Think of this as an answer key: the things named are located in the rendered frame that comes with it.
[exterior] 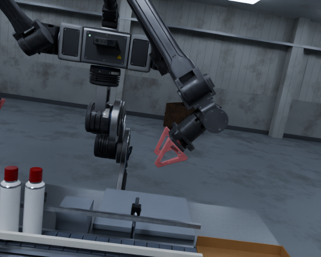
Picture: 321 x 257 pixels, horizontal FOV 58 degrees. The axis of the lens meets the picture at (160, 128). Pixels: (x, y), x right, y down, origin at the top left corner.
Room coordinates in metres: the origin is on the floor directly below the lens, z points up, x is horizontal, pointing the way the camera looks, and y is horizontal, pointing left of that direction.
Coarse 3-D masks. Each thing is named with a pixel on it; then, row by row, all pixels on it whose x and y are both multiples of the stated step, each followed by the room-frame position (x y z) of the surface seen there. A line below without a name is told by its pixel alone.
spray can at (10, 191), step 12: (12, 168) 0.72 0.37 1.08; (12, 180) 0.72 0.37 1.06; (0, 192) 0.71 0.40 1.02; (12, 192) 0.71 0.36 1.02; (0, 204) 0.71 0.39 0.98; (12, 204) 0.71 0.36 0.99; (0, 216) 0.71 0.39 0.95; (12, 216) 0.71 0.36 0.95; (0, 228) 0.71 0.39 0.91; (12, 228) 0.71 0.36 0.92
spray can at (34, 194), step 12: (36, 168) 0.75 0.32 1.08; (36, 180) 0.73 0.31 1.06; (24, 192) 0.73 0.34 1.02; (36, 192) 0.72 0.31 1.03; (24, 204) 0.73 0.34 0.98; (36, 204) 0.72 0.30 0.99; (24, 216) 0.72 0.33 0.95; (36, 216) 0.73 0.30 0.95; (24, 228) 0.72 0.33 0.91; (36, 228) 0.73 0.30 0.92
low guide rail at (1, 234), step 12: (24, 240) 0.69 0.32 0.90; (36, 240) 0.69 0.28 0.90; (48, 240) 0.70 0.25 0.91; (60, 240) 0.70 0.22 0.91; (72, 240) 0.70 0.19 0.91; (84, 240) 0.71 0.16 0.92; (120, 252) 0.71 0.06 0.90; (132, 252) 0.71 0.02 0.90; (144, 252) 0.71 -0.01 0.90; (156, 252) 0.71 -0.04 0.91; (168, 252) 0.71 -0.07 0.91; (180, 252) 0.72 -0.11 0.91; (192, 252) 0.73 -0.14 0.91
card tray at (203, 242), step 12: (204, 240) 0.89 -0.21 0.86; (216, 240) 0.90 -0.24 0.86; (228, 240) 0.90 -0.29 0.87; (204, 252) 0.86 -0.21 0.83; (216, 252) 0.87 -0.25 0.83; (228, 252) 0.88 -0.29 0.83; (240, 252) 0.89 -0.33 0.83; (252, 252) 0.90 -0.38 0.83; (264, 252) 0.91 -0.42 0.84; (276, 252) 0.91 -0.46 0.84
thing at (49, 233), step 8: (48, 232) 0.77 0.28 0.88; (56, 232) 0.78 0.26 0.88; (0, 240) 0.70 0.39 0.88; (96, 240) 0.77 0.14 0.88; (104, 240) 0.77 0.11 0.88; (112, 240) 0.78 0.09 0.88; (120, 240) 0.79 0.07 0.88; (128, 240) 0.79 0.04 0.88; (40, 248) 0.70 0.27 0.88; (48, 248) 0.70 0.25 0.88; (56, 248) 0.70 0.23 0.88; (64, 248) 0.71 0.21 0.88; (72, 248) 0.72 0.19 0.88; (80, 248) 0.72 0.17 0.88; (160, 248) 0.78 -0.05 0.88; (168, 248) 0.78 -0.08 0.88; (176, 248) 0.79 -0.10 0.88; (184, 248) 0.79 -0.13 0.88; (192, 248) 0.80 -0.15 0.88; (112, 256) 0.71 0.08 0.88; (120, 256) 0.71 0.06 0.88; (128, 256) 0.72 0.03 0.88; (136, 256) 0.72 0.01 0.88; (144, 256) 0.73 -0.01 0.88; (152, 256) 0.73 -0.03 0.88
